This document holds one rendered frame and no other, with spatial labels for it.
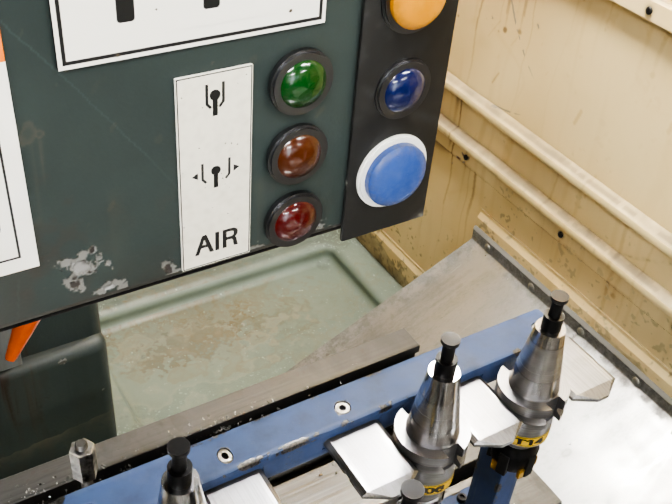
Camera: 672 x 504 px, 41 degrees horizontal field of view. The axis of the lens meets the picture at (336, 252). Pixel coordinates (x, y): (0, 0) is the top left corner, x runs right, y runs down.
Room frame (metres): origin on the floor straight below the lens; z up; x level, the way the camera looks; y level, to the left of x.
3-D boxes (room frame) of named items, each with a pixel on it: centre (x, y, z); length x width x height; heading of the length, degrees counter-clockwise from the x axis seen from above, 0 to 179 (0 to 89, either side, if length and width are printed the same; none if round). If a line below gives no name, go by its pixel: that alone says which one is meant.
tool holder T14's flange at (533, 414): (0.56, -0.18, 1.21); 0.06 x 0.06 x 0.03
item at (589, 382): (0.59, -0.23, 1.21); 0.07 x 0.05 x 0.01; 34
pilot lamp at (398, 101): (0.33, -0.02, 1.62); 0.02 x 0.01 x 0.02; 124
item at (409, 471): (0.46, -0.05, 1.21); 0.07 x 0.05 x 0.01; 34
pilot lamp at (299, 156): (0.30, 0.02, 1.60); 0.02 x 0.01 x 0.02; 124
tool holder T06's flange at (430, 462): (0.50, -0.09, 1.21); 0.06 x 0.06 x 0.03
